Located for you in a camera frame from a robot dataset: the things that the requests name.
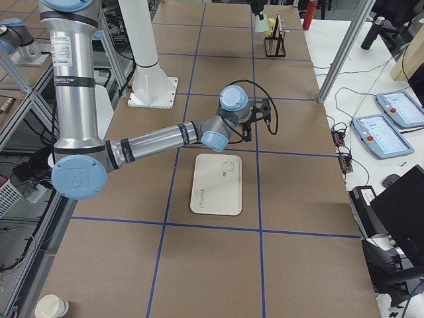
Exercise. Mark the white paper cup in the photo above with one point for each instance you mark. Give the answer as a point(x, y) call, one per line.
point(51, 306)

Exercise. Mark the cream rabbit print tray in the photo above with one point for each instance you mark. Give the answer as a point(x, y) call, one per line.
point(217, 185)

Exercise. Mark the black computer mouse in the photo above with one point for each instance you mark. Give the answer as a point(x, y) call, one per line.
point(390, 179)

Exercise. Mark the far blue teach pendant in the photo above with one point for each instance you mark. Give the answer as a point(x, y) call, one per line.
point(401, 108)

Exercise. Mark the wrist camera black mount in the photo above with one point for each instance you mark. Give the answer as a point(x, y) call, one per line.
point(261, 111)

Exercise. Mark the near blue teach pendant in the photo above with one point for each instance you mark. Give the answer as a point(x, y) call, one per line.
point(381, 137)

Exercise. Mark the pale green plastic cup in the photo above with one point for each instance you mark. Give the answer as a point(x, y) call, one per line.
point(261, 24)

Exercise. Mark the aluminium frame post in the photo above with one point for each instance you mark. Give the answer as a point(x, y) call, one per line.
point(350, 37)

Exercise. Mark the black power adapter box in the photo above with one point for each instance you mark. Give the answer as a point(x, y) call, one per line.
point(361, 197)

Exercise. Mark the black thermos bottle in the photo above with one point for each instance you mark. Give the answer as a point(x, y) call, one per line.
point(373, 32)

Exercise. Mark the blue teach pendant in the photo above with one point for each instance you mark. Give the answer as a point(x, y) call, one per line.
point(401, 108)
point(381, 137)

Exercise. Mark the black wire cup rack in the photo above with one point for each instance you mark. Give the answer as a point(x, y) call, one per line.
point(274, 42)

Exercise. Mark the yellow plastic cup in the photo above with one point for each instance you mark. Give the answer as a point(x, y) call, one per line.
point(271, 23)

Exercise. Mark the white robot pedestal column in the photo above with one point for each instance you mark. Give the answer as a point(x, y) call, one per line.
point(151, 87)

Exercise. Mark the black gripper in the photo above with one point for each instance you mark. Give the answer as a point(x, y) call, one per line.
point(246, 125)

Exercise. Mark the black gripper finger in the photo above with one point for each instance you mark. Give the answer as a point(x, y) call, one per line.
point(258, 12)

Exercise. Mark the red cylinder bottle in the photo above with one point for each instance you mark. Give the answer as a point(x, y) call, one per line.
point(309, 14)

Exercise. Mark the black laptop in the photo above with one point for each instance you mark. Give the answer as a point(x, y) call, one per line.
point(400, 209)

